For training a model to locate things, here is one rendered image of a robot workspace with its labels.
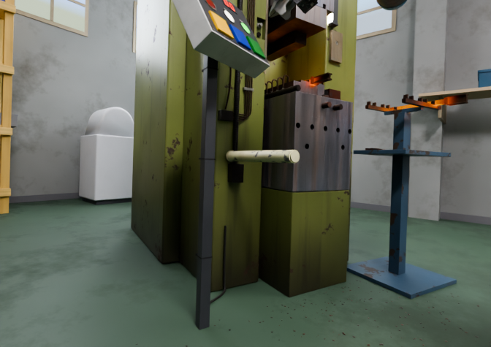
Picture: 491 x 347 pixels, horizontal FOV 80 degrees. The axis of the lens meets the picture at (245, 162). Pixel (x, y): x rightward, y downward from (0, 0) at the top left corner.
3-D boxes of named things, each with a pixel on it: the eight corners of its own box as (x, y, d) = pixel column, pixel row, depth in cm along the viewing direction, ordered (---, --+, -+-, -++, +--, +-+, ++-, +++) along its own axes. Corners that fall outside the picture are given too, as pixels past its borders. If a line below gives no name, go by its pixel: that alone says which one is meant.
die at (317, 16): (326, 28, 145) (326, 9, 145) (295, 17, 135) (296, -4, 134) (275, 53, 181) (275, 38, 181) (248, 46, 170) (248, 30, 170)
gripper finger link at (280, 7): (270, 23, 98) (293, 2, 93) (263, 9, 100) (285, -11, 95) (275, 26, 101) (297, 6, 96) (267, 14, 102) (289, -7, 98)
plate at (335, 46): (342, 63, 169) (343, 33, 169) (331, 59, 164) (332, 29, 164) (339, 63, 171) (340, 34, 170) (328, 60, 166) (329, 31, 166)
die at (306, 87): (324, 100, 145) (324, 82, 145) (293, 94, 135) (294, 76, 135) (272, 111, 181) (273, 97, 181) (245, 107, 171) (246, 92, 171)
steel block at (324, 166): (350, 189, 148) (353, 101, 148) (292, 191, 128) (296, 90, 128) (280, 181, 196) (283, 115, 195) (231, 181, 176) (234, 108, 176)
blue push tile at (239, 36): (252, 49, 98) (243, 32, 100) (238, 41, 92) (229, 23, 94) (248, 52, 99) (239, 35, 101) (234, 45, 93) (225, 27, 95)
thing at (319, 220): (346, 281, 148) (350, 190, 148) (288, 298, 129) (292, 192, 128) (278, 250, 196) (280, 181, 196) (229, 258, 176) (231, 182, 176)
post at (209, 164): (209, 326, 104) (219, 25, 103) (199, 330, 102) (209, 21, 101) (204, 321, 108) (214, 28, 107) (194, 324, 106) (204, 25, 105)
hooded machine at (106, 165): (123, 196, 435) (125, 113, 434) (144, 201, 399) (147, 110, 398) (76, 200, 384) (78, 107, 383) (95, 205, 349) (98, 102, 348)
